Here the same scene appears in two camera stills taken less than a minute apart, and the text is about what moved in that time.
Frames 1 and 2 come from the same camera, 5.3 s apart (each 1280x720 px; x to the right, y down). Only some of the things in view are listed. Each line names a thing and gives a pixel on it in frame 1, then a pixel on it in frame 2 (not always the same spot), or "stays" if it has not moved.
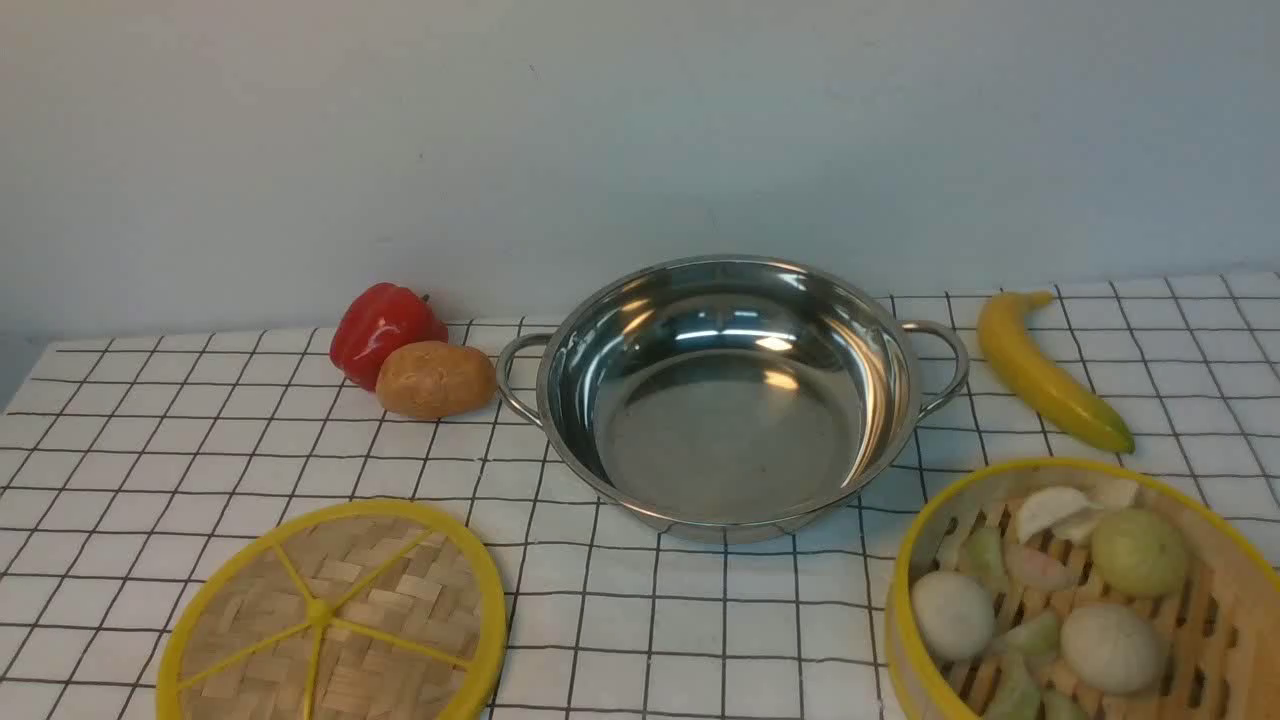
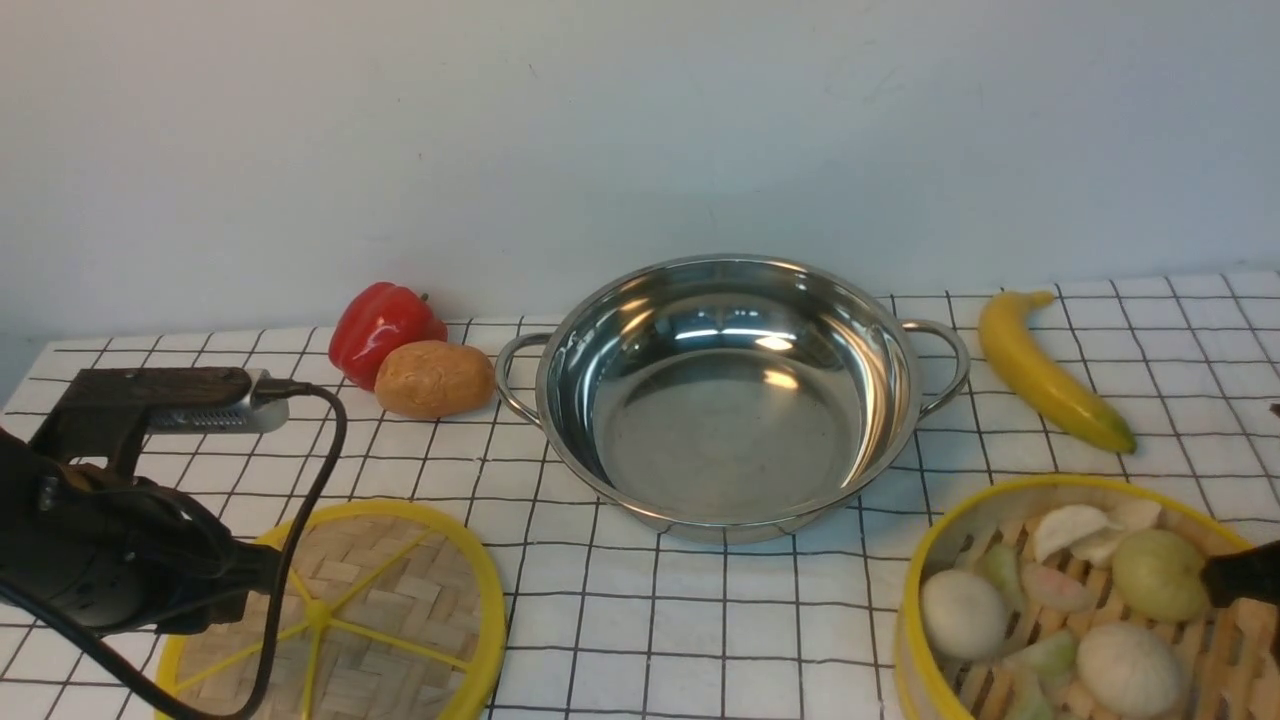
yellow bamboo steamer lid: x=374 y=610 stays
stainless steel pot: x=730 y=398 stays
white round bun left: x=956 y=613 stays
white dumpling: x=1046 y=507 → x=1090 y=531
